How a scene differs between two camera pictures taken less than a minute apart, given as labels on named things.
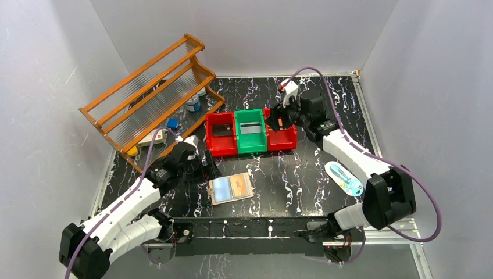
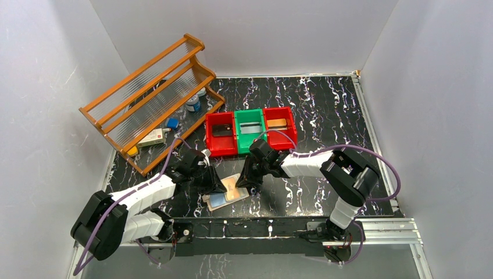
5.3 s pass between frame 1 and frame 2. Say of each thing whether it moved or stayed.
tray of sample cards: moved
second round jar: stayed
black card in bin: stayed
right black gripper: moved
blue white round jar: stayed
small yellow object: stayed
